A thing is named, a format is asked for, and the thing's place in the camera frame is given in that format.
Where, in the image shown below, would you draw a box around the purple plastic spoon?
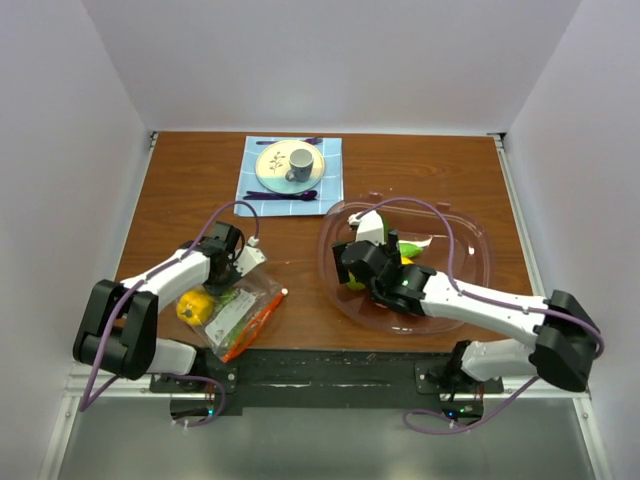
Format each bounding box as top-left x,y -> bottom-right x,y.
242,190 -> 318,201

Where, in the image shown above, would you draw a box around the clear pink plastic bowl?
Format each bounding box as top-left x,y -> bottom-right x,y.
318,194 -> 494,335

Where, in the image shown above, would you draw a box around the fake orange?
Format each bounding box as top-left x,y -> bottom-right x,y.
346,272 -> 366,292

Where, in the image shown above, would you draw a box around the grey mug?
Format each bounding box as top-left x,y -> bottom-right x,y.
285,149 -> 314,183

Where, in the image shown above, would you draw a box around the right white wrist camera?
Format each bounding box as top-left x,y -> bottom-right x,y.
348,210 -> 387,246

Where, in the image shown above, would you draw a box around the purple cable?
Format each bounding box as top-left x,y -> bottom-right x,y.
359,196 -> 606,435
78,201 -> 261,414

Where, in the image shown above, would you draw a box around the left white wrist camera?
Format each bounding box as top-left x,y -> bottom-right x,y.
232,236 -> 267,277

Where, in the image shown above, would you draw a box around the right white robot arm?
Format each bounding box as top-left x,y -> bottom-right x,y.
332,235 -> 604,392

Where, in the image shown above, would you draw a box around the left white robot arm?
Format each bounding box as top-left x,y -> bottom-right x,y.
72,222 -> 245,392

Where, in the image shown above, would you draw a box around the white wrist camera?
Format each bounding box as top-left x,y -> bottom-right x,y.
232,236 -> 267,277
348,210 -> 387,246

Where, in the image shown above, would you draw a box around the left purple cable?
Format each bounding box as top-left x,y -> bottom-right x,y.
78,201 -> 261,414

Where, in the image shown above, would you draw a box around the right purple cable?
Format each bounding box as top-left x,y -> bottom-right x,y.
359,196 -> 606,435

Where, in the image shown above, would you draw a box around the fake green cucumber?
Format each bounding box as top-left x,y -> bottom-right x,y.
399,242 -> 423,259

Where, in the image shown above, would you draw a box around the blue checked cloth napkin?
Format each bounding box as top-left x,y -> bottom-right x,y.
234,136 -> 344,217

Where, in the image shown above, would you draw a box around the purple plastic fork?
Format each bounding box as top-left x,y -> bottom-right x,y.
256,136 -> 324,146

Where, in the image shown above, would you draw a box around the fake yellow pepper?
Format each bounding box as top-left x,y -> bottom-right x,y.
176,289 -> 215,326

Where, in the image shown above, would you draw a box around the clear zip top bag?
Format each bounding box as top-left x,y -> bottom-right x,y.
194,270 -> 289,363

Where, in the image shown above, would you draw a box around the cream plate with plant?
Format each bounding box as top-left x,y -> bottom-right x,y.
255,142 -> 326,193

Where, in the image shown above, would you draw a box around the fake green grapes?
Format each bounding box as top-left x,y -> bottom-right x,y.
216,288 -> 241,308

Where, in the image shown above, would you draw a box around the fake green broccoli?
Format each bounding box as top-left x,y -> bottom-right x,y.
381,215 -> 389,241

